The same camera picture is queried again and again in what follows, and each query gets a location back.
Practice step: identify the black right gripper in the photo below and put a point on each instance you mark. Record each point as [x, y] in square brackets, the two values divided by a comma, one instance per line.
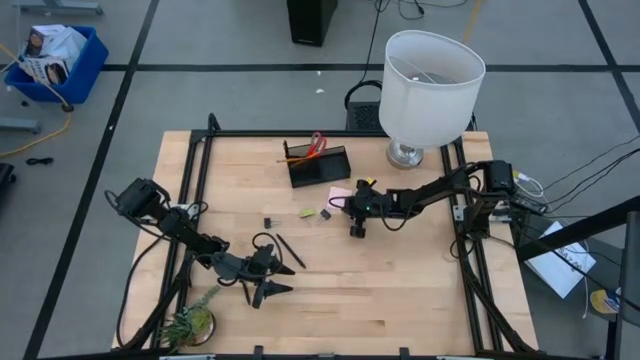
[365, 206]

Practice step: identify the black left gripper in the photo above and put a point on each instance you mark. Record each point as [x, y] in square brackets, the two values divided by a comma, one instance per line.
[260, 265]

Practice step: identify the pink sticky note pad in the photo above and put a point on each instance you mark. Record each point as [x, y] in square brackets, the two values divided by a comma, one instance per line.
[340, 199]

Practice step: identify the black binder clip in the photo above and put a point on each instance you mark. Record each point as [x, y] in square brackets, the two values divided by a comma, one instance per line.
[268, 223]
[325, 215]

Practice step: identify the yellow-green sponge block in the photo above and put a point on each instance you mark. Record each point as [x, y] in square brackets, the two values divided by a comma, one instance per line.
[307, 213]

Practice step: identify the yellow pencil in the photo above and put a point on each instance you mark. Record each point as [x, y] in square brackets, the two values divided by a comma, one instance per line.
[295, 160]

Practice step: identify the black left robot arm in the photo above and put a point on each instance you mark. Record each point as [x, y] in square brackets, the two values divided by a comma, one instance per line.
[185, 232]

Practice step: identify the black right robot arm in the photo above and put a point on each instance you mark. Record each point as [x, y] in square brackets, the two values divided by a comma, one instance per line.
[425, 195]

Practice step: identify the black mesh desk organizer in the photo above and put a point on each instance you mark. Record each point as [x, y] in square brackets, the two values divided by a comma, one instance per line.
[320, 172]

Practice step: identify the black table edge clamp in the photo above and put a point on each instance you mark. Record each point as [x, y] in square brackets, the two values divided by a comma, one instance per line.
[258, 351]
[404, 352]

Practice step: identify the potted succulent plant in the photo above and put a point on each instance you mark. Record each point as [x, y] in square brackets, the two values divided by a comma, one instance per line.
[192, 322]

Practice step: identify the black vented box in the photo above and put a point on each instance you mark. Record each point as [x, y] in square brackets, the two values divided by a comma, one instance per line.
[364, 117]

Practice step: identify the silver aluminium bar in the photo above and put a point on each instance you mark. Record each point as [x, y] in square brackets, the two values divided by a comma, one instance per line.
[187, 357]

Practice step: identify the white shade silver lamp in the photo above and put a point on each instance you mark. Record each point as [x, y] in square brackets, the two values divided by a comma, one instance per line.
[430, 110]

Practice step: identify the white and yellow plug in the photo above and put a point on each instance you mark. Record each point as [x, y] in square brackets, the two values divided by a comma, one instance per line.
[522, 176]

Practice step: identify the black tower case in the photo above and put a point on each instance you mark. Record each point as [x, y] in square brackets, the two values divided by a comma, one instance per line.
[311, 22]

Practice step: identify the white booklet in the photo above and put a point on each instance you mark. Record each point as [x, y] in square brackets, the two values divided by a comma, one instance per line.
[560, 260]

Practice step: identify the black diagonal beam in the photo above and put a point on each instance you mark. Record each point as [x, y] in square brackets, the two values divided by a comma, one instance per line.
[575, 230]

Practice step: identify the blue plastic bin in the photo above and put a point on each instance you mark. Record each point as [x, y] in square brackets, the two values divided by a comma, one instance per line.
[85, 75]

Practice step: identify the boxes and papers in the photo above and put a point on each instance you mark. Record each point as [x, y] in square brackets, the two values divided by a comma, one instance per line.
[55, 50]

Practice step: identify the black aluminium table frame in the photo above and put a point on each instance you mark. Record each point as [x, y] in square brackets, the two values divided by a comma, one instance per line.
[300, 133]

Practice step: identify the black frame corner brace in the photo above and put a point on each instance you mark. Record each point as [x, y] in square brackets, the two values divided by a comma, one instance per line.
[214, 125]

